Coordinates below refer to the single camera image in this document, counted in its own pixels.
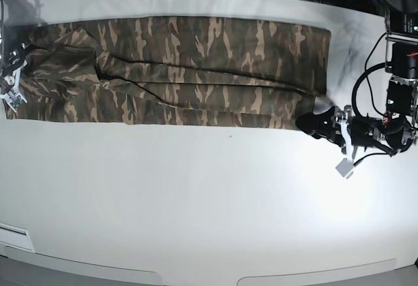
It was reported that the camouflage T-shirt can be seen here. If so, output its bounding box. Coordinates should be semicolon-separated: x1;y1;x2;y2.
4;16;331;130

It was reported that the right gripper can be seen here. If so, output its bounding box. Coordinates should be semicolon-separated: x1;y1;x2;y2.
1;42;30;103

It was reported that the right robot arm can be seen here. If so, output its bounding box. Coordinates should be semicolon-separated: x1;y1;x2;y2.
1;0;29;111

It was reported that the white label plate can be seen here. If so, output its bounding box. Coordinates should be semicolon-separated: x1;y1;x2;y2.
0;223;35;253

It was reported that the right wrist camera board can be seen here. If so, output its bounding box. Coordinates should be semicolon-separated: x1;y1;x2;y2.
7;96;27;112

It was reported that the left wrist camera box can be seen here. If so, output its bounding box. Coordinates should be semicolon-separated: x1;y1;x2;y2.
336;158;355;179

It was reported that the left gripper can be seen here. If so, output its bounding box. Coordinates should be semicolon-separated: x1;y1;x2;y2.
295;105;389;161

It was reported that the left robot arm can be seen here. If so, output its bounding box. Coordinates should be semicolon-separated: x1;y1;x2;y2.
296;0;417;166

